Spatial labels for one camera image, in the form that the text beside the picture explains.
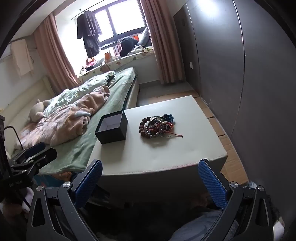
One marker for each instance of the hanging beige towel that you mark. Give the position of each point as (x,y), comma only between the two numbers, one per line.
(22,58)

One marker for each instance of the light blue cloth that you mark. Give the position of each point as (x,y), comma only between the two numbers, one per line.
(196,227)

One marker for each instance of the pink clothing pile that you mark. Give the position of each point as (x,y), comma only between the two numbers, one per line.
(90,63)

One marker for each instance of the pink fleece robe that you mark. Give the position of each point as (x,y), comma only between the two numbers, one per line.
(67,122)

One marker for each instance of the grey pillow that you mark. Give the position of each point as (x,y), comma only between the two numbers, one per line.
(144,38)

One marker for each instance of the floral quilt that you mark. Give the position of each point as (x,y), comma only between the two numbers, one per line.
(92,83)

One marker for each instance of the floral window seat cushion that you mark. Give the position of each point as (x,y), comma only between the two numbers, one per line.
(120,61)

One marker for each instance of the blue tassel knot ornament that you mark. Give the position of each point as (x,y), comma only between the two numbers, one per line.
(170,117)

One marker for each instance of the dark grey wardrobe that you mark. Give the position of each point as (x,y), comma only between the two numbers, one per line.
(219,58)

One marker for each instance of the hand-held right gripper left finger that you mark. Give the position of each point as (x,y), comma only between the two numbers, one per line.
(89,183)

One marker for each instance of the green bed sheet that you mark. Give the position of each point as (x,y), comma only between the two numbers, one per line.
(76,148)

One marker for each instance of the beige plush toy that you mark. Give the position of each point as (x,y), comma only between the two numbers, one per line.
(35,111)

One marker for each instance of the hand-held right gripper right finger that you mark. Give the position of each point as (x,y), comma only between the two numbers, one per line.
(211,183)

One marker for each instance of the pink curtain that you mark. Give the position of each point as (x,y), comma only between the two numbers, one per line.
(53,58)
(161,46)

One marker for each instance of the black clothing bundle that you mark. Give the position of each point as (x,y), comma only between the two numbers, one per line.
(128,45)

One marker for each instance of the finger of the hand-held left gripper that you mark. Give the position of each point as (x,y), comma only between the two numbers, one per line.
(44,158)
(34,147)

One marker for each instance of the orange paper bag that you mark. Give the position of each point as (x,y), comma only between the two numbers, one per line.
(107,56)

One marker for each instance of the white low table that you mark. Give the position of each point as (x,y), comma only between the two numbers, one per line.
(161,153)

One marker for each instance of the window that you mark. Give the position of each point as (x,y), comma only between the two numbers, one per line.
(124,18)

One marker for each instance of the black jewelry box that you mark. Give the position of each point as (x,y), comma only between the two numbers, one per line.
(111,136)

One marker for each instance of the hanging dark clothes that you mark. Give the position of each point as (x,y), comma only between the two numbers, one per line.
(89,25)

